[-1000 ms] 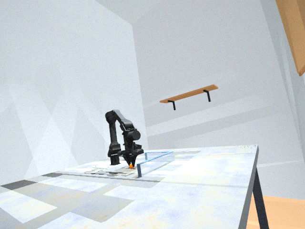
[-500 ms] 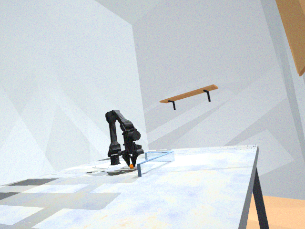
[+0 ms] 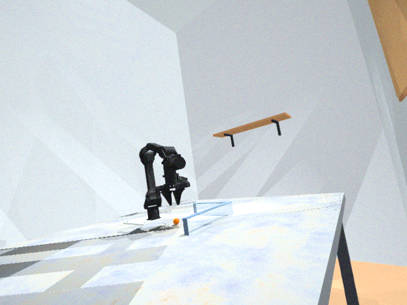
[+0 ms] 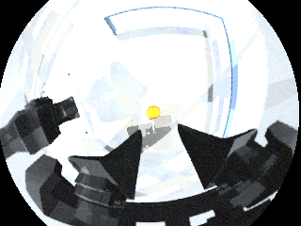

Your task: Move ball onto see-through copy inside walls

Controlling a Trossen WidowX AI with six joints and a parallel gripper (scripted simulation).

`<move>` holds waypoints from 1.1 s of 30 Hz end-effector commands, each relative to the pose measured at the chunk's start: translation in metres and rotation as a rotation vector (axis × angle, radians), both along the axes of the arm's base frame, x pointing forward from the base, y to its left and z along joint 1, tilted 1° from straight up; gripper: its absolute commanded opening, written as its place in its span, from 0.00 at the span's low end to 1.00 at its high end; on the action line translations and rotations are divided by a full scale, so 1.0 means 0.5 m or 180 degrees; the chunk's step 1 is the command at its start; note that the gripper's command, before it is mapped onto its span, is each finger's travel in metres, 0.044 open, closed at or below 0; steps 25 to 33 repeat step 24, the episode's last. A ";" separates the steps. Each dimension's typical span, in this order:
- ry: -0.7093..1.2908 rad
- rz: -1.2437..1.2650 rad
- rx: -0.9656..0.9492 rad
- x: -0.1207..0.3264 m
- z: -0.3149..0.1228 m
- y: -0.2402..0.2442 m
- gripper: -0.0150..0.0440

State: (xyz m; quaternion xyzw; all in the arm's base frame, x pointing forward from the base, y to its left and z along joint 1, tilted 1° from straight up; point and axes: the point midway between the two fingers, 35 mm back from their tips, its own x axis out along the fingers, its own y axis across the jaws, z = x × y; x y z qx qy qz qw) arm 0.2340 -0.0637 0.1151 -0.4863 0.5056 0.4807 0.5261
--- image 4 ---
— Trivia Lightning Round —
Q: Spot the clear l-shaped wall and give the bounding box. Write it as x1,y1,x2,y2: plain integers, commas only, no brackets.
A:
105,8,232,138

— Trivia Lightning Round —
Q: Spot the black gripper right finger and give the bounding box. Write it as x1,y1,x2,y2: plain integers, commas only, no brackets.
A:
177,123,259,189

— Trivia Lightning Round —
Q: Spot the translucent orange ball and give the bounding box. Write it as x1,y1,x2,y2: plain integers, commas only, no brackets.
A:
146,106,154,120

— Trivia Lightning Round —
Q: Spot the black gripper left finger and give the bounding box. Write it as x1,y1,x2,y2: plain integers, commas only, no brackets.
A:
68,129,143,201

